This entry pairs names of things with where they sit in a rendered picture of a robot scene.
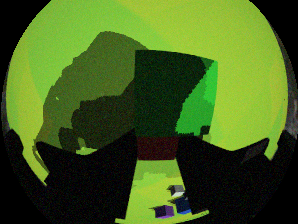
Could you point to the blue block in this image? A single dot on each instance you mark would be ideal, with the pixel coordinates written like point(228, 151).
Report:
point(182, 205)

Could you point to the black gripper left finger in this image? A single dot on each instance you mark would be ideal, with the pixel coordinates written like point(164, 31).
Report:
point(108, 171)

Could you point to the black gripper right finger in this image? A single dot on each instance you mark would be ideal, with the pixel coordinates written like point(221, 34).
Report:
point(207, 170)

